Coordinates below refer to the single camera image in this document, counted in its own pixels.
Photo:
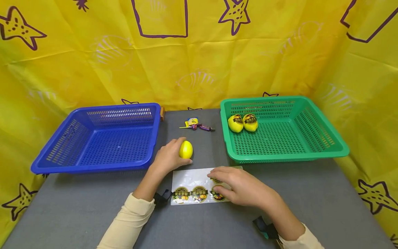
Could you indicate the person's right hand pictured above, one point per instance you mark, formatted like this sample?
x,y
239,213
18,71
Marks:
x,y
245,188

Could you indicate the person's left hand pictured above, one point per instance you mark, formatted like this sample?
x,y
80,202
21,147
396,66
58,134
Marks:
x,y
166,159

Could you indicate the person's right fingers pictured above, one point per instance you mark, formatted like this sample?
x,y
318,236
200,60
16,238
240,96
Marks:
x,y
219,172

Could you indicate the person's left thumb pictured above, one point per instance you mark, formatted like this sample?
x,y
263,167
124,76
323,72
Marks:
x,y
186,162

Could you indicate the person's right thumb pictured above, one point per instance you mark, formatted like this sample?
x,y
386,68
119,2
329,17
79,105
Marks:
x,y
222,190

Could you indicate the person's left fingers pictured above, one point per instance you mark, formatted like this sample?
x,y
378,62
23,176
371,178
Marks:
x,y
177,140

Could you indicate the plain yellow lemon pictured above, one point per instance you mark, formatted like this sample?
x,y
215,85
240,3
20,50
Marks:
x,y
186,149

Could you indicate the person's left forearm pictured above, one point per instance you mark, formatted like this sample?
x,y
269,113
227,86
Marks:
x,y
130,218

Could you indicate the person's right forearm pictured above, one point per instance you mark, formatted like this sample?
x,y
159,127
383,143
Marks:
x,y
287,224

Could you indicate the round black yellow sticker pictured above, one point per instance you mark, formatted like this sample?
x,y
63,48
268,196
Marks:
x,y
216,196
181,194
199,193
216,181

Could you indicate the glossy white sticker sheet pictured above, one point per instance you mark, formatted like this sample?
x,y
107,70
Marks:
x,y
189,180

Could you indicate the yellow blue candy packet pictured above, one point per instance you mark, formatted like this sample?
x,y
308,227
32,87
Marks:
x,y
192,121

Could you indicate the yellow lemon with sticker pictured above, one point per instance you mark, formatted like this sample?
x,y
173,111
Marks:
x,y
250,123
235,124

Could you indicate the blue plastic basket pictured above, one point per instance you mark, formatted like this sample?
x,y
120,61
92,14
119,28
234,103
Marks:
x,y
115,141

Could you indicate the green plastic basket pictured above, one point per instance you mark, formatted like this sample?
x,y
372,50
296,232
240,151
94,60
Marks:
x,y
279,138

